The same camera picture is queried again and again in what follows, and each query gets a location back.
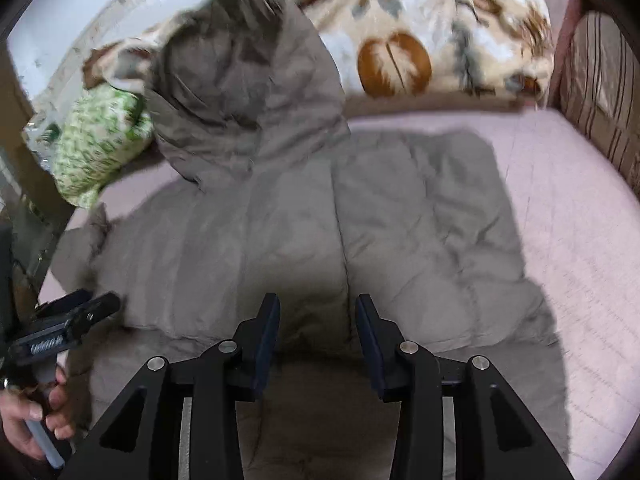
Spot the grey-brown padded jacket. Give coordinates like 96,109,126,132
52,0,570,479

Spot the beige leaf-print blanket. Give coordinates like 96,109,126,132
81,0,553,102

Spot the person's left hand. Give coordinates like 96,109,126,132
1,366,76,462

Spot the pink quilted bed cover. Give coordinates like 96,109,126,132
40,110,639,479

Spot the green white patterned pillow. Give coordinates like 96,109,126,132
51,84,153,209

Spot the wooden glass-door wardrobe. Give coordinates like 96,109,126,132
1,44,73,295

